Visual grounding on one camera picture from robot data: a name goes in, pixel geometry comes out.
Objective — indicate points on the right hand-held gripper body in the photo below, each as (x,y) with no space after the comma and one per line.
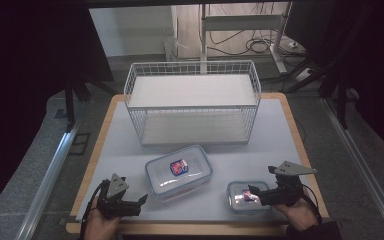
(286,191)

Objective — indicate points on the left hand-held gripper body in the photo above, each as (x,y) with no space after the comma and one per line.
(116,200)

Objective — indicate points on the small clear food container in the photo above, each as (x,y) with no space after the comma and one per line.
(236,201)

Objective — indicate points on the large clear food container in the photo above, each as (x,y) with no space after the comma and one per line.
(165,181)

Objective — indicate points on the person's right hand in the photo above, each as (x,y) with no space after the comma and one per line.
(296,215)

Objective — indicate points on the person's left hand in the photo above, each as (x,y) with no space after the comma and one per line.
(101,226)

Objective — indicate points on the black metal stand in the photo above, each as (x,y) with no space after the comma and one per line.
(338,100)

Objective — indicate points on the black tripod stand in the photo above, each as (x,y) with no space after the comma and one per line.
(71,100)

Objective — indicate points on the white power strip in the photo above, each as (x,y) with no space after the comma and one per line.
(303,75)

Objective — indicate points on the dark curtain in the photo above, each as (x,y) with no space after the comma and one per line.
(376,66)
(23,66)

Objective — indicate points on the black floor bracket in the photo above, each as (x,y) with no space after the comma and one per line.
(79,144)

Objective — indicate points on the aluminium rail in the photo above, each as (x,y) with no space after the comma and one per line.
(46,180)
(363,166)

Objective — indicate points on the white metal desk frame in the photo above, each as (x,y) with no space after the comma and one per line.
(240,22)

